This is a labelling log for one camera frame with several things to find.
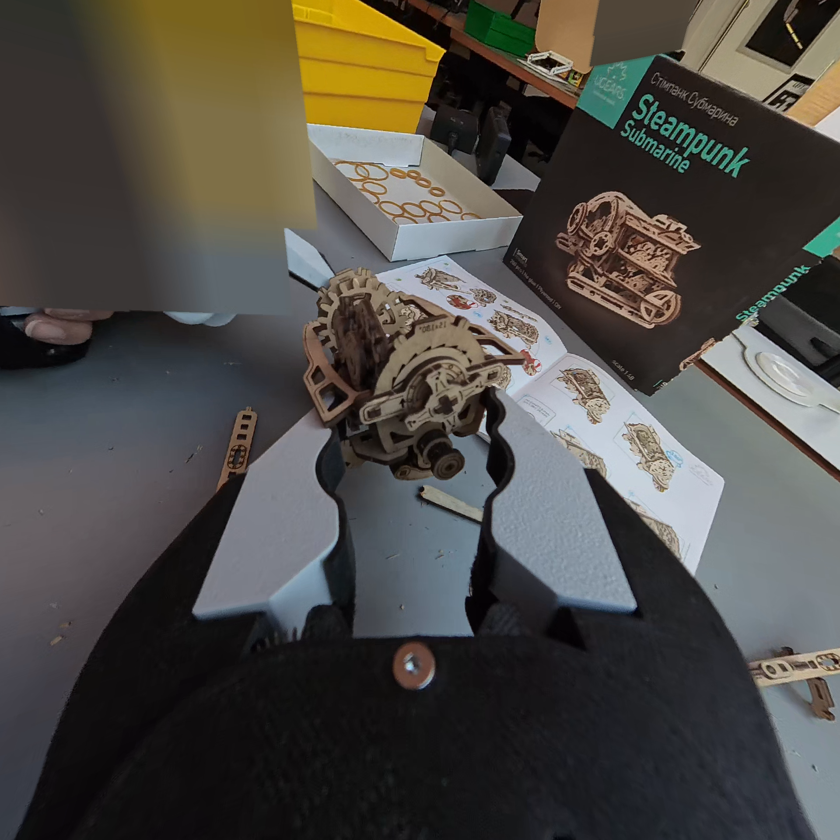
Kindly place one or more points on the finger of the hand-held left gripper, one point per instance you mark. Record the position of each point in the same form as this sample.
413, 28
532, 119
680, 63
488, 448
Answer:
303, 262

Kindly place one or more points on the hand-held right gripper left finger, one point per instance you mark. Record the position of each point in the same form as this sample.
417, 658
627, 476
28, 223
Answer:
275, 525

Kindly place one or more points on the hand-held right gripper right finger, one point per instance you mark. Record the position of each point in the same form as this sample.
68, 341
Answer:
558, 525

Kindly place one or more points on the wooden gear cluster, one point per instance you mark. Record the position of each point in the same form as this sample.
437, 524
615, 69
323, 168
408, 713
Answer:
358, 315

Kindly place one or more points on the wooden mechanical model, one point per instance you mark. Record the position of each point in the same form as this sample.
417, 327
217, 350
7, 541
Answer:
426, 387

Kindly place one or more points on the grey desk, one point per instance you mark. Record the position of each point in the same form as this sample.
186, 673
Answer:
98, 525

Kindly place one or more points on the person's left hand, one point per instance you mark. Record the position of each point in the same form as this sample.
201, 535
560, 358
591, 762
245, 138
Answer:
65, 325

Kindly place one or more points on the perforated wooden strip part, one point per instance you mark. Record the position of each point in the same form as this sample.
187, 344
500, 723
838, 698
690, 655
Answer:
236, 449
794, 669

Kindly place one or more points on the plain wooden stick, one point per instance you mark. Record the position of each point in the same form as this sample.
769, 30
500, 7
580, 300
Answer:
453, 503

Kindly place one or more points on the open instruction booklet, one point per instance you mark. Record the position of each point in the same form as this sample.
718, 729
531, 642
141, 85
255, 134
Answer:
590, 420

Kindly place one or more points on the white cardboard tray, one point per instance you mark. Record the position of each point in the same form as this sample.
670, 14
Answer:
446, 239

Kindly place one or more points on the yellow plastic bin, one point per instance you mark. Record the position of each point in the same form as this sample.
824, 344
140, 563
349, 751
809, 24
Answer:
367, 72

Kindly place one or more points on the white panel with wooden edge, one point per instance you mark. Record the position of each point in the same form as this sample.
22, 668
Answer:
728, 367

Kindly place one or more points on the long wooden table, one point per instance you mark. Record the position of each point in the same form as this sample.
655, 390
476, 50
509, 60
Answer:
499, 62

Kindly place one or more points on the black model kit box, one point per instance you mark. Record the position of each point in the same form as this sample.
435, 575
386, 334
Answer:
590, 164

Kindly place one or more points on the green plastic bin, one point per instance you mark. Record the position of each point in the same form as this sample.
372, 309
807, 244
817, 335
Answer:
499, 26

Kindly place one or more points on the tan rounded board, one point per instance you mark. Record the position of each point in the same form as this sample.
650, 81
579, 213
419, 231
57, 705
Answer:
564, 26

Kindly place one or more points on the white frame part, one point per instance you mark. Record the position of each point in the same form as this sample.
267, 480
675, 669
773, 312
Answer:
548, 64

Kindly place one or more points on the black wall poster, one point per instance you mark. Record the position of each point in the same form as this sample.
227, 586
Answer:
784, 29

